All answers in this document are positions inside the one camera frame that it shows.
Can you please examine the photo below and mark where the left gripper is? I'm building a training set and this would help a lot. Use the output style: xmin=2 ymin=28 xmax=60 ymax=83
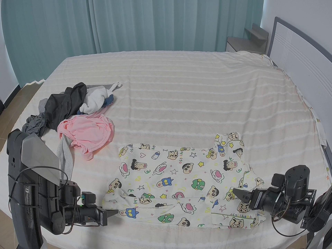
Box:
xmin=75 ymin=206 xmax=109 ymax=227

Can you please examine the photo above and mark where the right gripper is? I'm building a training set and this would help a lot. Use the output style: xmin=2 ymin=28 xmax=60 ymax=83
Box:
xmin=233 ymin=188 xmax=283 ymax=218

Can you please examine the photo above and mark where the white printed pyjama top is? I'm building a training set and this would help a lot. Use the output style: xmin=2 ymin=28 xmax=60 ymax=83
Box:
xmin=101 ymin=131 xmax=268 ymax=229

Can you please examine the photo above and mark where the pale grey knitted garment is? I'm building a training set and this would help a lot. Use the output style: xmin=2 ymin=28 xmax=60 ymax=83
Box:
xmin=56 ymin=135 xmax=74 ymax=179

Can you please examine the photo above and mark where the pink garment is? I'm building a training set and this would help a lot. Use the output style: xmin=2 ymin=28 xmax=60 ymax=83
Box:
xmin=57 ymin=114 xmax=114 ymax=162

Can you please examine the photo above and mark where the dark grey garment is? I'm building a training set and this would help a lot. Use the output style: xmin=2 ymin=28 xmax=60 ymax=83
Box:
xmin=21 ymin=113 xmax=48 ymax=139

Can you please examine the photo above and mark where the bed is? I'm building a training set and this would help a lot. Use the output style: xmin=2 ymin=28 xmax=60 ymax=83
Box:
xmin=0 ymin=16 xmax=332 ymax=249

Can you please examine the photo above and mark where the black garment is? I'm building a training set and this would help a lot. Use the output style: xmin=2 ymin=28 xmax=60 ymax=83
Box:
xmin=44 ymin=82 xmax=87 ymax=132

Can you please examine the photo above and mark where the white garment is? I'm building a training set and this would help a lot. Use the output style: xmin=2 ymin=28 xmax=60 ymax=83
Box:
xmin=79 ymin=81 xmax=123 ymax=115

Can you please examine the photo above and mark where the dark blue garment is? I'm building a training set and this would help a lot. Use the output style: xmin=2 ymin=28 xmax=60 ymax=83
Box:
xmin=100 ymin=94 xmax=114 ymax=108

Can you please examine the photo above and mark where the grey bedside table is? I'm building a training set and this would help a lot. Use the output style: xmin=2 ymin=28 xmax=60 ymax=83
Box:
xmin=226 ymin=23 xmax=269 ymax=54

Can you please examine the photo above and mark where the blue-green curtain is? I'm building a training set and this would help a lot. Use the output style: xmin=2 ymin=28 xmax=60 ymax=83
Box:
xmin=87 ymin=0 xmax=266 ymax=54
xmin=0 ymin=0 xmax=100 ymax=87

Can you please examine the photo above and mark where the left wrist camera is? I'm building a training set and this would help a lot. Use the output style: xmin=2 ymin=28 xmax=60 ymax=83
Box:
xmin=81 ymin=191 xmax=95 ymax=207

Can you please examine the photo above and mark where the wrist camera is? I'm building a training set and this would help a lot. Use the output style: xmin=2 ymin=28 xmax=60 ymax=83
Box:
xmin=271 ymin=173 xmax=286 ymax=189
xmin=81 ymin=191 xmax=95 ymax=207

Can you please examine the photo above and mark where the black cable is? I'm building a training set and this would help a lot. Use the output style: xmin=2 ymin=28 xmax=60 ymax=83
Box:
xmin=62 ymin=222 xmax=102 ymax=235
xmin=271 ymin=214 xmax=310 ymax=237

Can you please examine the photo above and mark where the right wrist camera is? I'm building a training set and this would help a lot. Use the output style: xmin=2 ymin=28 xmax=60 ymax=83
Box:
xmin=271 ymin=173 xmax=286 ymax=189

